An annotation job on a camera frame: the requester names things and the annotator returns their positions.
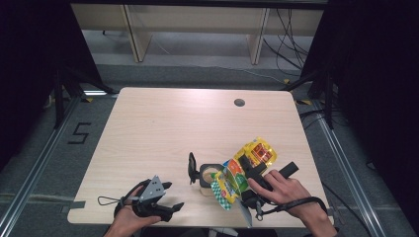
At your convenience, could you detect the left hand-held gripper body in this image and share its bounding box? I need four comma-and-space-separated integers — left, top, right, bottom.
130, 174, 176, 222

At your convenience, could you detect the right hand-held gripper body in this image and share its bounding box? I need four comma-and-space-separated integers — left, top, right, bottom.
239, 160, 300, 229

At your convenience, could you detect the yellow snack pouch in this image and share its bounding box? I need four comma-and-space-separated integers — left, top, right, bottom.
209, 136, 279, 211

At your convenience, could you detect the person's right hand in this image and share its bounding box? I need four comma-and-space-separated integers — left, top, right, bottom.
247, 169, 327, 221

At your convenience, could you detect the person's left hand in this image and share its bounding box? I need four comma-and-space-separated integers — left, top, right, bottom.
108, 185, 162, 235

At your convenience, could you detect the black tripod stand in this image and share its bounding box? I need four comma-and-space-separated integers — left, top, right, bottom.
51, 64, 116, 130
282, 66, 341, 130

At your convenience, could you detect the black curtain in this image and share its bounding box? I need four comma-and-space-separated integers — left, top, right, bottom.
0, 0, 104, 172
300, 0, 419, 228

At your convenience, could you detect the light wooden shelf unit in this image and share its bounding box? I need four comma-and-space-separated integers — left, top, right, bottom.
70, 3, 326, 65

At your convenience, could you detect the thin wire loop strap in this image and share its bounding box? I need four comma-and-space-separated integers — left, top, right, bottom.
97, 195, 128, 207

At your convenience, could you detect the thin black floor cable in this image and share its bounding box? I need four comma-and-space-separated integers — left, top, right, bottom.
321, 181, 374, 237

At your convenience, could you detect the aluminium floor rail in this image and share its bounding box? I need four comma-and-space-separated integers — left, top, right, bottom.
0, 96, 83, 237
310, 98, 383, 237

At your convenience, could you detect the white floor cable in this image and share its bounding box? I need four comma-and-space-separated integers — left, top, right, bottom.
152, 34, 288, 85

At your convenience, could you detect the black hanging cable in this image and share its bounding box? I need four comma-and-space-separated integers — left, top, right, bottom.
275, 8, 310, 57

